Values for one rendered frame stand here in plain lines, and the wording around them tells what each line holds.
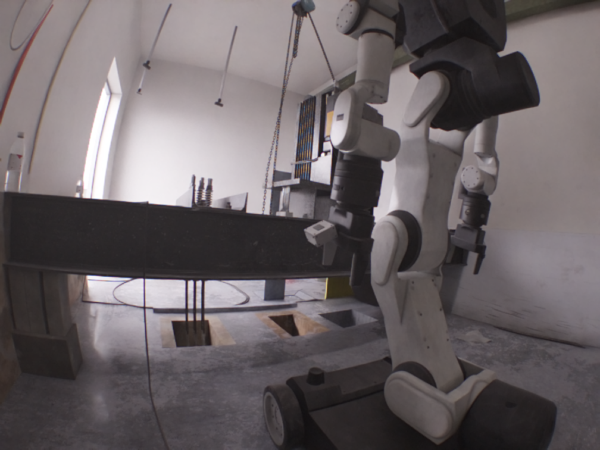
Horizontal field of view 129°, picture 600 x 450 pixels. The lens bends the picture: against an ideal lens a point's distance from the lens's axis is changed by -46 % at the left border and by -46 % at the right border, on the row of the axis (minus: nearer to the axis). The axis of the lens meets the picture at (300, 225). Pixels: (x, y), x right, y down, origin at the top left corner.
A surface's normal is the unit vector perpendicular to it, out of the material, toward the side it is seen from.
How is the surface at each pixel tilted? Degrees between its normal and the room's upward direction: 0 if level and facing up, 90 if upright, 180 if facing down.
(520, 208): 90
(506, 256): 90
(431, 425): 90
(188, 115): 90
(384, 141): 101
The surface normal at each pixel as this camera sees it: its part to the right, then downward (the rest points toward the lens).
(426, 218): 0.41, -0.01
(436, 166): 0.39, 0.20
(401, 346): -0.91, -0.07
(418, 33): -0.80, 0.48
